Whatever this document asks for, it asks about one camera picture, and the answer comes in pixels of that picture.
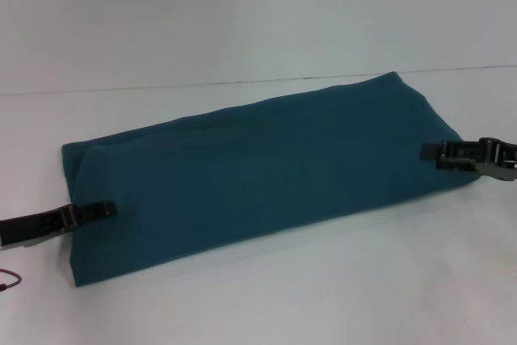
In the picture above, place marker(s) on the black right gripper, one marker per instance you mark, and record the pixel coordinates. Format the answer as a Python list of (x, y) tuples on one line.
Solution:
[(501, 159)]

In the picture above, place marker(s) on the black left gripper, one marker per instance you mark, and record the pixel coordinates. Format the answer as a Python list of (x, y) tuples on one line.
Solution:
[(32, 225)]

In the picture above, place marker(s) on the teal blue shirt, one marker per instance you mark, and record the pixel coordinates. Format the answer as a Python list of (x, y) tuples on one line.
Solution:
[(262, 167)]

